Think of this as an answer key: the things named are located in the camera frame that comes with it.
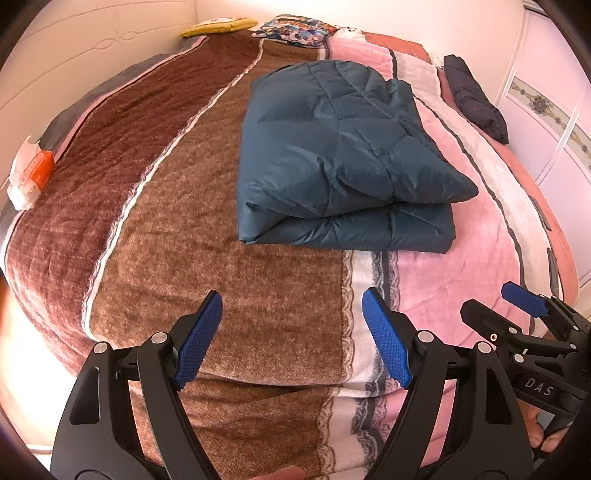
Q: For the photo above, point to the yellow pillow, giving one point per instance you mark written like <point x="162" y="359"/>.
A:
<point x="217" y="26"/>

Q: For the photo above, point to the person's right hand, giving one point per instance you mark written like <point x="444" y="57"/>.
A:
<point x="549" y="441"/>

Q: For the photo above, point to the grey bed sheet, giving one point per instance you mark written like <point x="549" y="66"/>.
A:
<point x="64" y="120"/>

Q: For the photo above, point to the brown pink striped blanket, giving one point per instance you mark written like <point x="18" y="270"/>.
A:
<point x="231" y="286"/>

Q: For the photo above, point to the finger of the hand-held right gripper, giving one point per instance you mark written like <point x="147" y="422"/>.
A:
<point x="524" y="299"/>
<point x="491" y="323"/>

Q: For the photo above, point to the colourful printed pillow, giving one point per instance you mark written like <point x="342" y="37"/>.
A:
<point x="295" y="28"/>

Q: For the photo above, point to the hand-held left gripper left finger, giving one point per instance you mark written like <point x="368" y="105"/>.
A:
<point x="198" y="341"/>

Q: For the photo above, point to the teal puffer jacket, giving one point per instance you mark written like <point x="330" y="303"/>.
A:
<point x="332" y="161"/>

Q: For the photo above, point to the white embossed panel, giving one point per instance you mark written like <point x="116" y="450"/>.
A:
<point x="92" y="55"/>

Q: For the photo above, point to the white orange plastic bag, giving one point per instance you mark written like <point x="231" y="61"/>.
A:
<point x="30" y="175"/>

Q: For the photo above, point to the white patterned wardrobe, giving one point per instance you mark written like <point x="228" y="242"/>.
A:
<point x="554" y="129"/>

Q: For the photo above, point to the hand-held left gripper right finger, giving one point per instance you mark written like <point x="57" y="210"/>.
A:
<point x="385" y="339"/>

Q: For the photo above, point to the dark navy folded garment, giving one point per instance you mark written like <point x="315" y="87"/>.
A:
<point x="475" y="101"/>

